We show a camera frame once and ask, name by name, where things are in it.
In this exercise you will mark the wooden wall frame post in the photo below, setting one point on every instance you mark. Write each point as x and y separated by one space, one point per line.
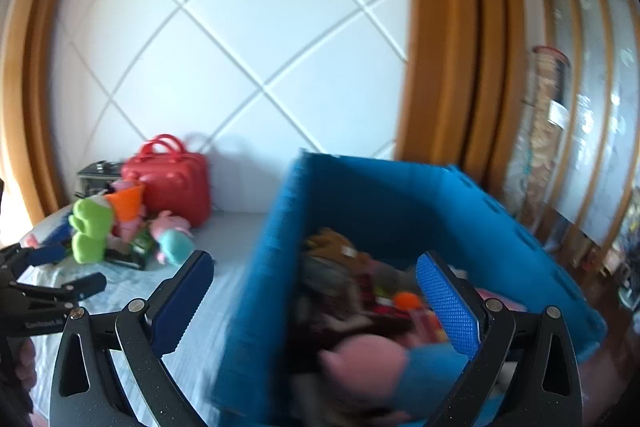
30 82

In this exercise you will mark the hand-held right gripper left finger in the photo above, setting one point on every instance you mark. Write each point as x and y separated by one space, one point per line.
182 302

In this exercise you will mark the wooden door frame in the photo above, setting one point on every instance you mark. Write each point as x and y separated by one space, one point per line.
450 32

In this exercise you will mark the person's left hand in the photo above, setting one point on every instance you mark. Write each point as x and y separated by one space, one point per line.
26 372

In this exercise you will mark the wooden frosted glass screen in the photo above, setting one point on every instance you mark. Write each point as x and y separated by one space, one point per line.
595 82

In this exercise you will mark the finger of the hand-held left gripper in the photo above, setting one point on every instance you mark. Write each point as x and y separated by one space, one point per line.
47 255
85 284

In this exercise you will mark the light blue covered desktop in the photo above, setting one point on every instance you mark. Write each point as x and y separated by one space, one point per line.
225 237

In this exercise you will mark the green and black carton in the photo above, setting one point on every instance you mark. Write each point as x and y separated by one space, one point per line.
132 252

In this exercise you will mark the small metal box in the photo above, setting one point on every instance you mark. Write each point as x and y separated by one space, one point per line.
97 177

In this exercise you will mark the rolled red patterned carpet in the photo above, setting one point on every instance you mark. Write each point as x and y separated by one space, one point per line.
542 122

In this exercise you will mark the orange cone plush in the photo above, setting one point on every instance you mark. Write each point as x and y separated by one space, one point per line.
125 202

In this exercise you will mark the brown plush toy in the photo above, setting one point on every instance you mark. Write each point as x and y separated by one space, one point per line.
332 244

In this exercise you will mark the green frog plush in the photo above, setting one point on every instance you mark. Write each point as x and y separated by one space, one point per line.
90 232

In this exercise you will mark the red toy suitcase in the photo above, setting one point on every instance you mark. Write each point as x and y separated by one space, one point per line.
170 182

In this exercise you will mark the blue plastic storage box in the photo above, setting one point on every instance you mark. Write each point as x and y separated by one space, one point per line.
350 192

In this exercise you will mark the white duck plush orange beak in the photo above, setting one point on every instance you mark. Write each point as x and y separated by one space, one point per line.
407 300

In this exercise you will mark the pink pig plush light blue dress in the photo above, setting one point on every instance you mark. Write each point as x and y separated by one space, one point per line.
172 239

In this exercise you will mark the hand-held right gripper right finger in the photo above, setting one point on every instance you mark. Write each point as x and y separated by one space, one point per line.
447 302

